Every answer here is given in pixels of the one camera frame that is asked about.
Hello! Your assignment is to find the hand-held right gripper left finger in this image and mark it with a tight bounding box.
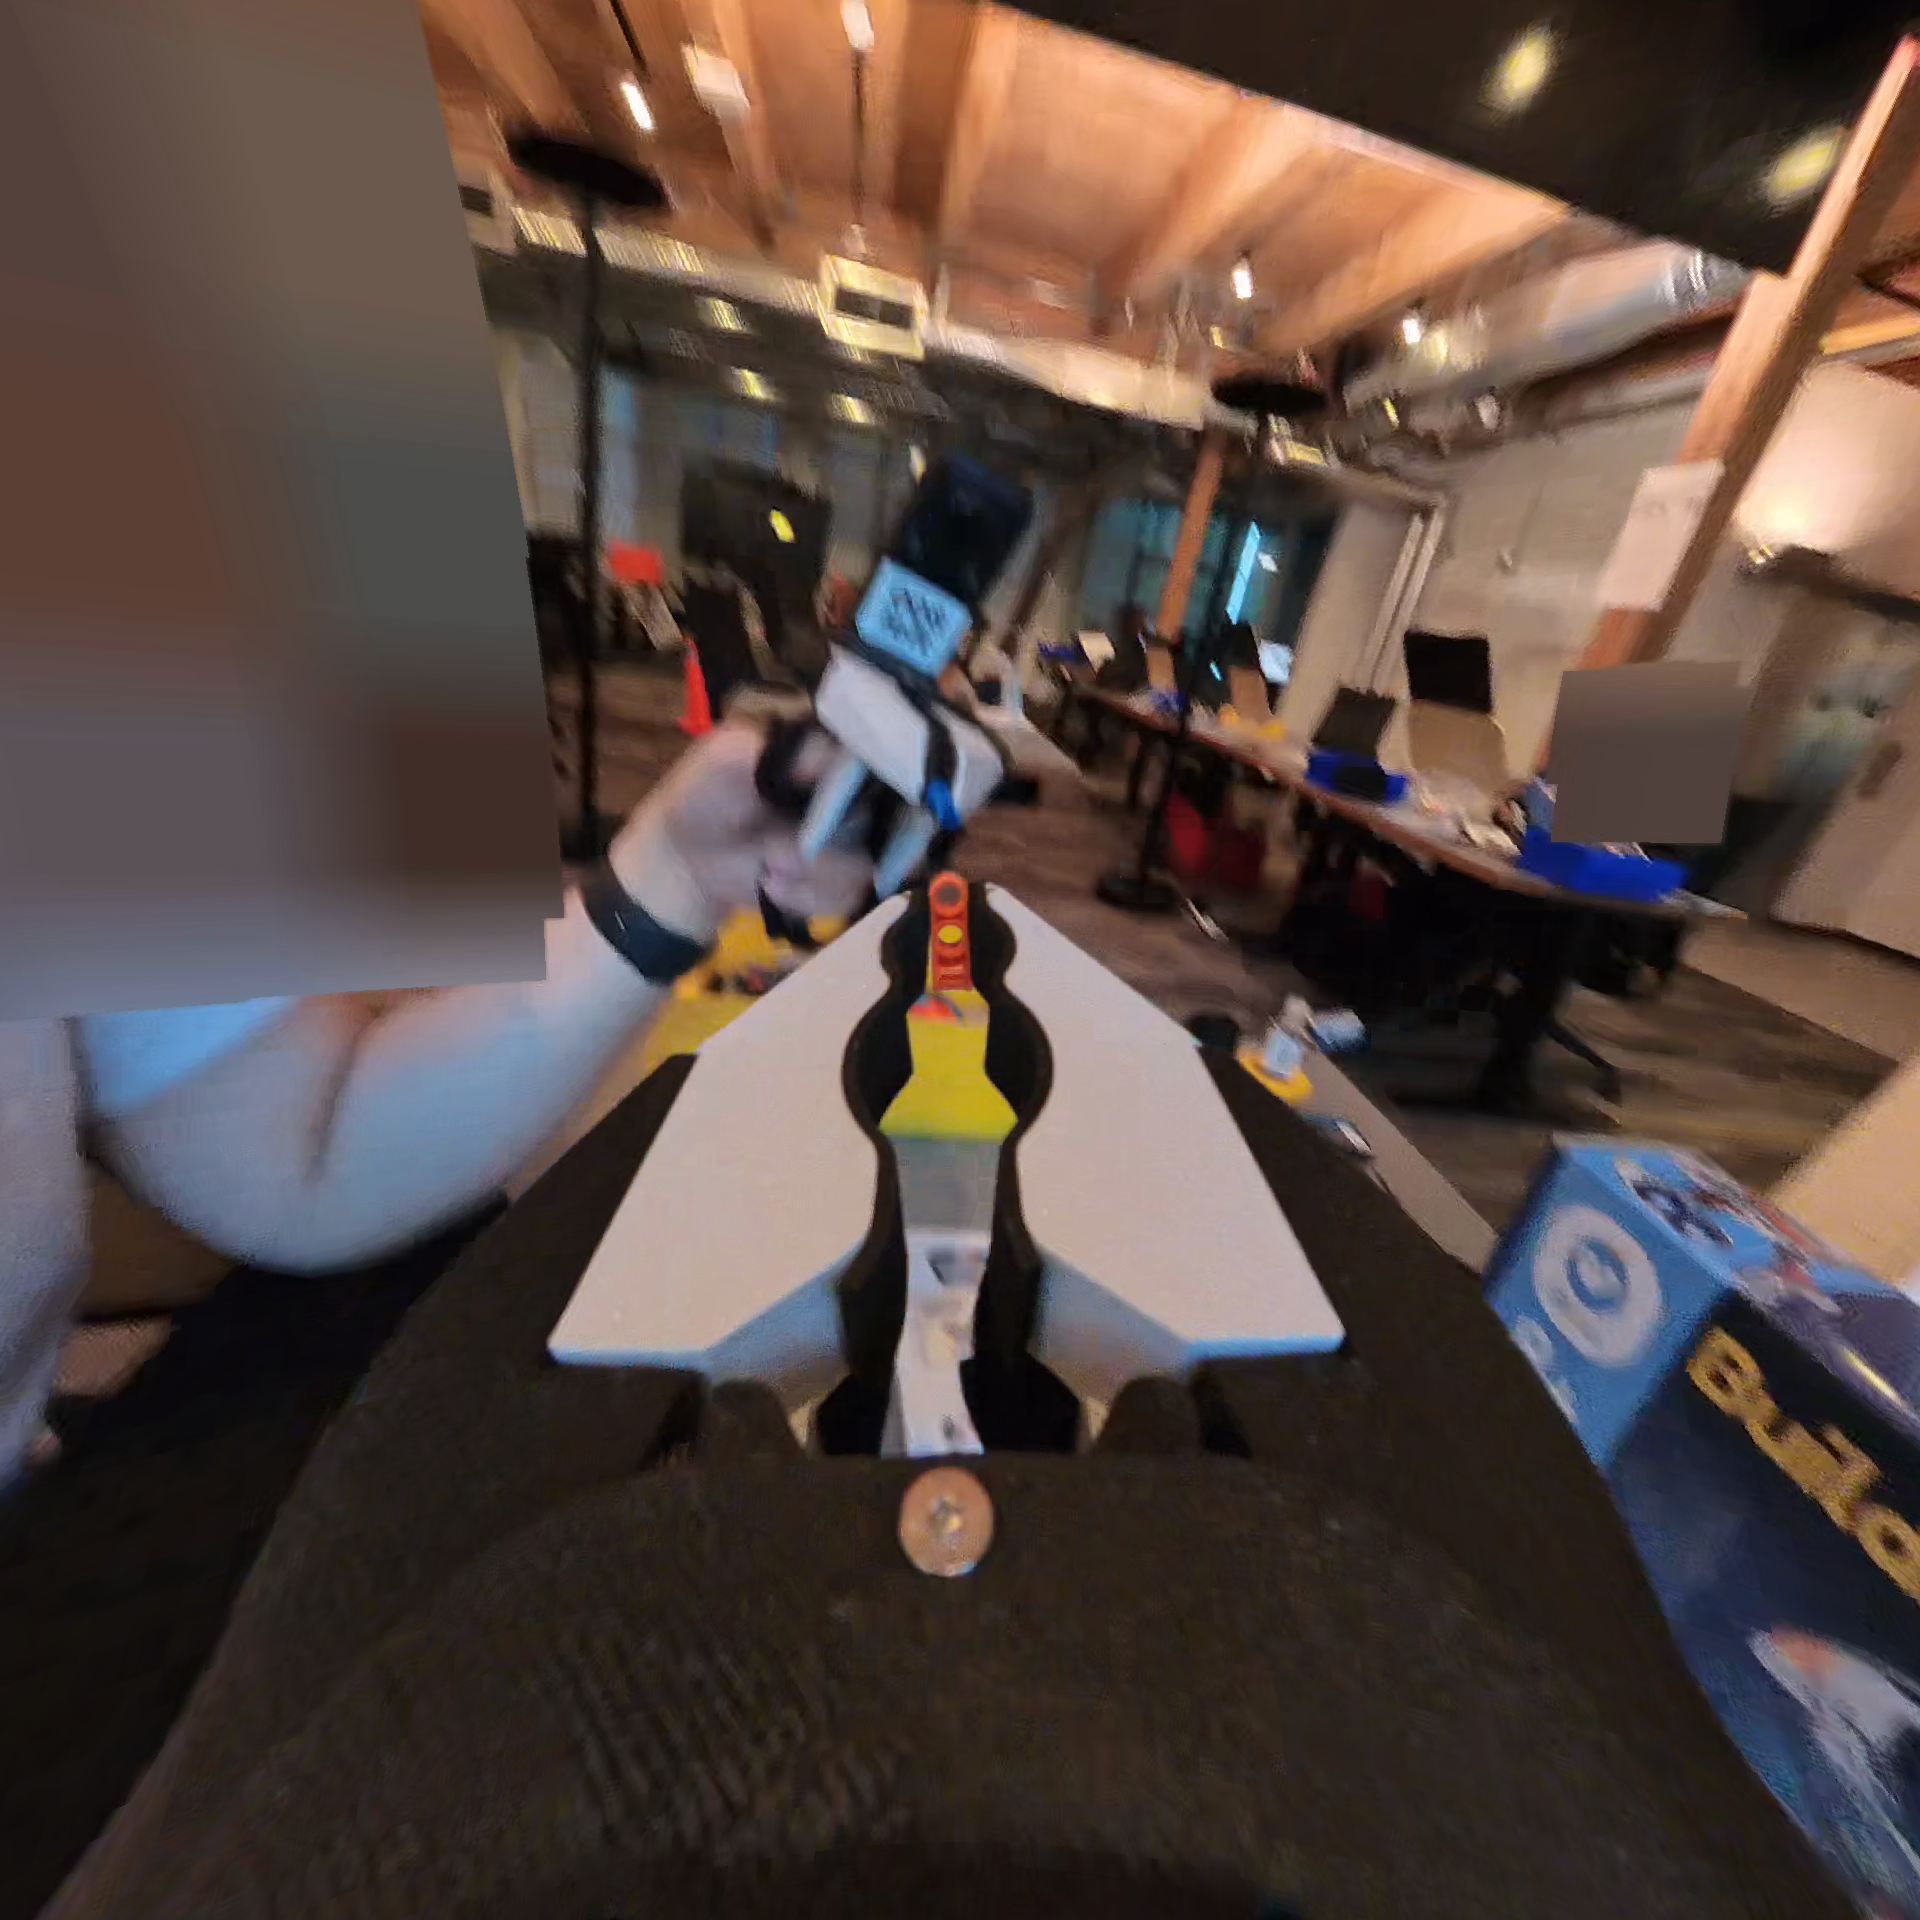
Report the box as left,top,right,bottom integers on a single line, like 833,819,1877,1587
547,892,918,1457

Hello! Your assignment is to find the robot kit box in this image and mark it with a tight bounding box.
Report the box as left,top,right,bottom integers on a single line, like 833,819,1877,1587
1485,1135,1920,1920

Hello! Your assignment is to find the red crate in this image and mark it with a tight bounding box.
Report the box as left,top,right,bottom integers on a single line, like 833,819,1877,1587
1161,794,1278,888

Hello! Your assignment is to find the person's left hand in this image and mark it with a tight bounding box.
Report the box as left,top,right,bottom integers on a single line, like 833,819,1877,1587
612,718,904,962

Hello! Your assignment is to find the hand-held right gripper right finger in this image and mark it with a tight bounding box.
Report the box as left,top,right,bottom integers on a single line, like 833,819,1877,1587
976,884,1347,1457

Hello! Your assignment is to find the person's left forearm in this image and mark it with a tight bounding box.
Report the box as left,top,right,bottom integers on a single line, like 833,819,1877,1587
75,899,677,1278

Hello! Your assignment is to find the white instruction manual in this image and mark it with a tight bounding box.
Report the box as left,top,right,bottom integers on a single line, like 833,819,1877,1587
886,1228,992,1457

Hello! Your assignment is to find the black wristband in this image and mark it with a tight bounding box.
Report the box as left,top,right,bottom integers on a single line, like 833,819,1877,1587
577,862,709,988

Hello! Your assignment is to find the paper notice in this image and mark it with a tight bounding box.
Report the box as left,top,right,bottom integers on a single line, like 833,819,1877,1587
1596,456,1728,609

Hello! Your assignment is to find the grey desk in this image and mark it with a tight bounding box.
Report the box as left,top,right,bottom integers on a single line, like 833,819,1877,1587
886,1036,1502,1457

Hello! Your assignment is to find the yellow parts bin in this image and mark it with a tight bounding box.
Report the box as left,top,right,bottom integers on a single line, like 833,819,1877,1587
660,907,1025,1144

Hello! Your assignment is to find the orange connector piece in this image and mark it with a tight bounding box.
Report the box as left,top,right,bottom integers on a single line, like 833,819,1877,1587
918,871,986,1030

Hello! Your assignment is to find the long wooden desk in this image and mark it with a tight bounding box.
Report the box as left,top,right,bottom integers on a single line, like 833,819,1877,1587
1050,667,1749,1118

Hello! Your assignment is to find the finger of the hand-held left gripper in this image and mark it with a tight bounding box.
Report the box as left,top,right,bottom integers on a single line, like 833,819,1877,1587
814,652,945,807
918,703,1009,822

